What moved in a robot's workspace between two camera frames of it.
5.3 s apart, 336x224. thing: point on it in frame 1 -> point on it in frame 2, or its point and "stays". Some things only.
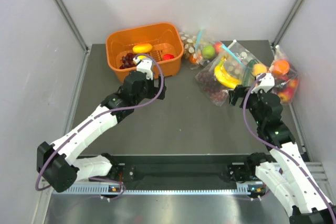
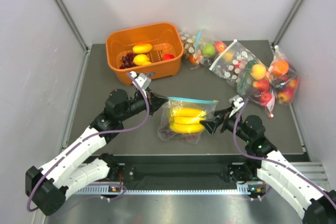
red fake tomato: (168, 56) stays
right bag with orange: (286, 77) stays
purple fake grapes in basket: (127, 61) stays
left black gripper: (154, 89) -> (155, 102)
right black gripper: (239, 92) -> (222, 114)
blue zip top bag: (229, 68) -> (181, 117)
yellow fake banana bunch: (224, 78) -> (185, 120)
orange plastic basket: (163, 42) stays
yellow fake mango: (142, 48) stays
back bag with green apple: (197, 48) stays
